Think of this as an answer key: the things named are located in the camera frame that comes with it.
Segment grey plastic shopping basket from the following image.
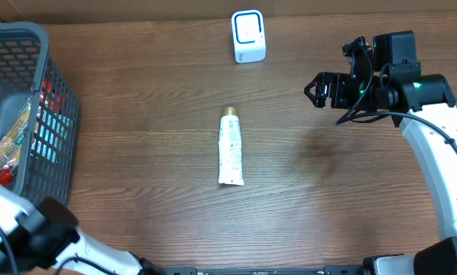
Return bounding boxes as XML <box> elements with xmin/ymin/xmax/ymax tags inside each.
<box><xmin>0</xmin><ymin>22</ymin><xmax>81</xmax><ymax>205</ymax></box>

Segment orange spaghetti package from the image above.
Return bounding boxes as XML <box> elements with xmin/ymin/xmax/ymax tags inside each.
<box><xmin>0</xmin><ymin>98</ymin><xmax>32</xmax><ymax>186</ymax></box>

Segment white tube gold cap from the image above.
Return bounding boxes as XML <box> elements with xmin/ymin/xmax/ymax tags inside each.
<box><xmin>219</xmin><ymin>107</ymin><xmax>245</xmax><ymax>186</ymax></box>

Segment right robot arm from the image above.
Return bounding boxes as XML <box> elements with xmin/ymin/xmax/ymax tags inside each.
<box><xmin>303</xmin><ymin>31</ymin><xmax>457</xmax><ymax>275</ymax></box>

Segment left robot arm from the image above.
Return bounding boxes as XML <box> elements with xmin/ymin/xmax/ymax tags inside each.
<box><xmin>0</xmin><ymin>184</ymin><xmax>163</xmax><ymax>275</ymax></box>

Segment white barcode scanner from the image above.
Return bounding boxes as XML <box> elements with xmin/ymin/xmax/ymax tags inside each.
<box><xmin>231</xmin><ymin>9</ymin><xmax>267</xmax><ymax>63</ymax></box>

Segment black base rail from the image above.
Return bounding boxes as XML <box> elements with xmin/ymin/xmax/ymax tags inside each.
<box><xmin>163</xmin><ymin>265</ymin><xmax>364</xmax><ymax>275</ymax></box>

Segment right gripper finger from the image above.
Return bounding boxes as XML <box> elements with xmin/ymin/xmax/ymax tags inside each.
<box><xmin>304</xmin><ymin>73</ymin><xmax>320</xmax><ymax>92</ymax></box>
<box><xmin>303</xmin><ymin>86</ymin><xmax>317</xmax><ymax>107</ymax></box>

